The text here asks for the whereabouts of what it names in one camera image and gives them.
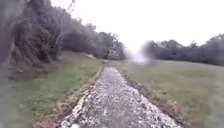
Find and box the distant row of trees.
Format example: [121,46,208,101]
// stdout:
[141,33,224,67]

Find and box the grey gravel path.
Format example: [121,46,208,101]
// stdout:
[59,65,183,128]

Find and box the grass verge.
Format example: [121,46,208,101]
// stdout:
[0,50,105,128]

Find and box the wood of dark trees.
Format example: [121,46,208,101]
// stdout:
[0,0,127,67]

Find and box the grass field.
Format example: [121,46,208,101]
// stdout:
[108,59,224,128]

